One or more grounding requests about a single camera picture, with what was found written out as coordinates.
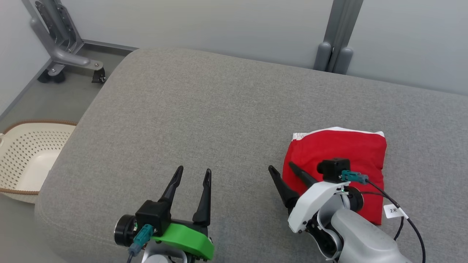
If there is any right camera cable teal plug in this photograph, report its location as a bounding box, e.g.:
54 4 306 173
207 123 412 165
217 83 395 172
341 170 426 263

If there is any grey partition post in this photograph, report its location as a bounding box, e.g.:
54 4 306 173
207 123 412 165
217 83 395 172
314 0 364 75

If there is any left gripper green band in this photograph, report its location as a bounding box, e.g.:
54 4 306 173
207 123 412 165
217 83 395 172
114 165 215 260

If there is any red jersey with white stripes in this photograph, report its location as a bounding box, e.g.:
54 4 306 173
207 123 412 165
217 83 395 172
282 127 387 225

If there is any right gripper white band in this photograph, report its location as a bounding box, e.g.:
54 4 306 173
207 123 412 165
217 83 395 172
269 162 364 234

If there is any grey partition base rail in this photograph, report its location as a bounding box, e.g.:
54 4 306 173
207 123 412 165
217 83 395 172
82 39 139 52

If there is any grey metal stand with casters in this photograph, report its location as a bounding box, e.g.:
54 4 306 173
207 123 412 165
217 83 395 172
22 0 106 84

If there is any cream perforated laundry basket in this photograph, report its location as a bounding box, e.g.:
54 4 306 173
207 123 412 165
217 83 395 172
0 121 78 204

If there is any camera cable teal plug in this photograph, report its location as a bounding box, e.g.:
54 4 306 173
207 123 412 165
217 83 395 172
127 224 154 263
341 170 426 263

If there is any left camera cable teal plug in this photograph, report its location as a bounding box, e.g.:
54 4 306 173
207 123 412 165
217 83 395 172
127 224 154 263

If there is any grey fabric sofa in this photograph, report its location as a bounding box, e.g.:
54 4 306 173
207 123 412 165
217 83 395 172
35 47 468 263

